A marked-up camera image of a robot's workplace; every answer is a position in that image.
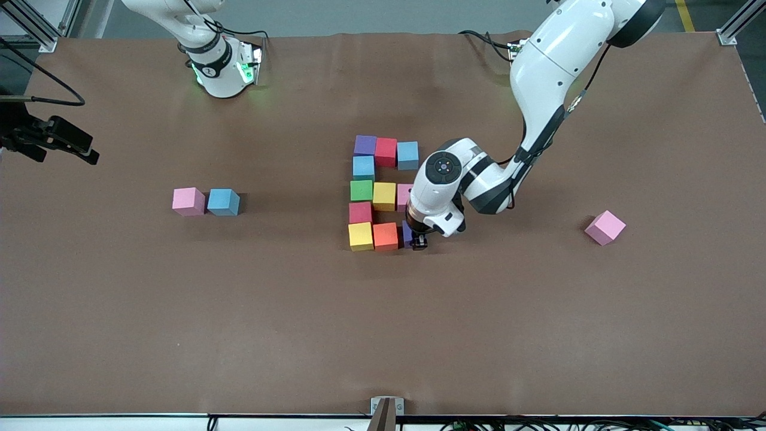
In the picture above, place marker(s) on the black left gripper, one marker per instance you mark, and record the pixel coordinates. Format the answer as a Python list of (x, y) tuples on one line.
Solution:
[(417, 234)]

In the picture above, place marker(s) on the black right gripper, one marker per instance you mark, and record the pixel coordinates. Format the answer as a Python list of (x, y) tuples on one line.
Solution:
[(25, 135)]

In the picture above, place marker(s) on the purple foam cube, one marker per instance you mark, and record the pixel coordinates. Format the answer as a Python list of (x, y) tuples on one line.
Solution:
[(365, 145), (407, 233)]

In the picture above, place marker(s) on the orange foam cube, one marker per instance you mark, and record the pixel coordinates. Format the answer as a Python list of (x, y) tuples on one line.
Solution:
[(385, 236)]

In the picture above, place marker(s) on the pink foam cube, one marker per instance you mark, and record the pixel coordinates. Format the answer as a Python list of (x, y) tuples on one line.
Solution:
[(403, 196), (188, 201), (605, 227)]

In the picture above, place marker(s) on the yellow foam cube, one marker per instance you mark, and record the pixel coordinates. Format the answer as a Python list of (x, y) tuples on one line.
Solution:
[(384, 196), (361, 236)]

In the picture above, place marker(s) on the red foam cube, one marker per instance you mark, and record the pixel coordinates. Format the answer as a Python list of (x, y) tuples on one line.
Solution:
[(361, 212), (386, 152)]

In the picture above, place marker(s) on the green foam cube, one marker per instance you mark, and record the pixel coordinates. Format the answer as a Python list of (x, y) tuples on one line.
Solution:
[(361, 190)]

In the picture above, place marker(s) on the light blue foam cube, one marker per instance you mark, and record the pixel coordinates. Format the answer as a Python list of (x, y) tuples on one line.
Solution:
[(363, 167), (222, 202), (407, 155)]

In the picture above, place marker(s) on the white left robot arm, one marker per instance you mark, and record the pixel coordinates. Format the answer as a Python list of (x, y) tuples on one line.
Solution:
[(550, 66)]

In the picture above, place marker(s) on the large table cover mat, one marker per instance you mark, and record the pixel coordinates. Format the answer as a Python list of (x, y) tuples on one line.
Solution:
[(359, 335)]

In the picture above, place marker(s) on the aluminium frame post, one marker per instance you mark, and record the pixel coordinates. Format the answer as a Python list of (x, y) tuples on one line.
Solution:
[(739, 21), (33, 24)]

